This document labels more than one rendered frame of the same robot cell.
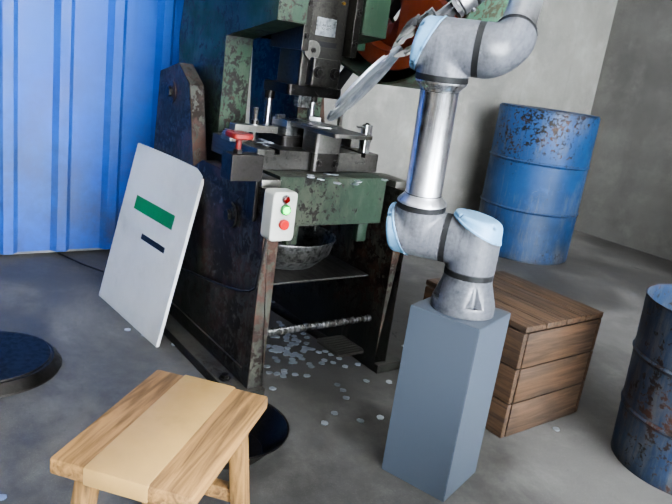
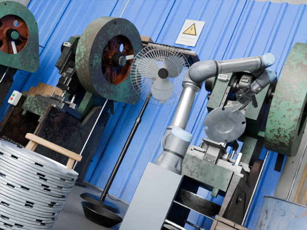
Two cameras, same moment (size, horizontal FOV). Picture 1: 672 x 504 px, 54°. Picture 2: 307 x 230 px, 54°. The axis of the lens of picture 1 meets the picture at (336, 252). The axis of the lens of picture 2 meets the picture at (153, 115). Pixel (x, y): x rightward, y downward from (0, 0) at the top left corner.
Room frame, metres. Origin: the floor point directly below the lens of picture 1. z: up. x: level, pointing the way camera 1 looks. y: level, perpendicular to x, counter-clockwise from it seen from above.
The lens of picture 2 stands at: (0.71, -1.72, 0.37)
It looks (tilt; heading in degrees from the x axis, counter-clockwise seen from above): 11 degrees up; 68
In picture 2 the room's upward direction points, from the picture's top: 24 degrees clockwise
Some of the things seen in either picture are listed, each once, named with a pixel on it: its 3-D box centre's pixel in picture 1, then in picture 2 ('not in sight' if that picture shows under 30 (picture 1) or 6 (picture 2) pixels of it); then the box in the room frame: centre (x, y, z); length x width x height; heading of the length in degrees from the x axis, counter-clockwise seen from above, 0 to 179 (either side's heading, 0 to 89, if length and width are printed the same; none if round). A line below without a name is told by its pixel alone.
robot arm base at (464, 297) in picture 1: (465, 289); (170, 161); (1.48, -0.32, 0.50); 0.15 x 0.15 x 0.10
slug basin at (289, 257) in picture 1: (284, 245); (199, 204); (2.11, 0.17, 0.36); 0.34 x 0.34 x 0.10
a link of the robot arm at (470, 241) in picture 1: (472, 241); (178, 141); (1.48, -0.31, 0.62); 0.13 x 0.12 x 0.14; 74
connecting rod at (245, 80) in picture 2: not in sight; (242, 95); (2.11, 0.17, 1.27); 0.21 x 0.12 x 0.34; 38
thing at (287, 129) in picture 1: (299, 127); (219, 154); (2.11, 0.17, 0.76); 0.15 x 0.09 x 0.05; 128
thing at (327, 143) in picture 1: (327, 149); (212, 153); (1.98, 0.07, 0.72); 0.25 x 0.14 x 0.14; 38
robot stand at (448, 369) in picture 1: (444, 392); (149, 211); (1.48, -0.32, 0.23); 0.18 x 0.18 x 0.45; 55
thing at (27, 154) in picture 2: not in sight; (39, 158); (0.85, -0.58, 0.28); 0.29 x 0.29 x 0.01
